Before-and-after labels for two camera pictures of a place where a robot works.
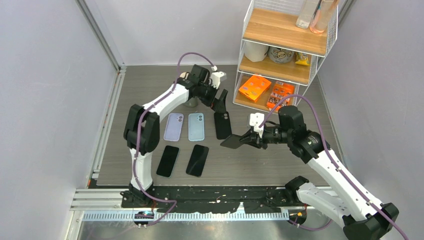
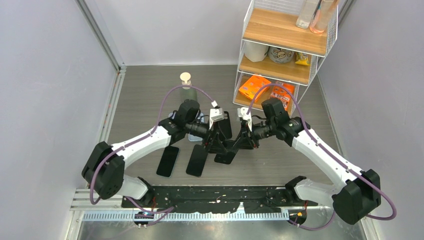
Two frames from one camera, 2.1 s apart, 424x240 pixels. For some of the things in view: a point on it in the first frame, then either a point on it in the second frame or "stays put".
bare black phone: [197, 162] stays put
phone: [223, 126] stays put
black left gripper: [219, 105] to [213, 142]
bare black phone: [167, 163] stays put
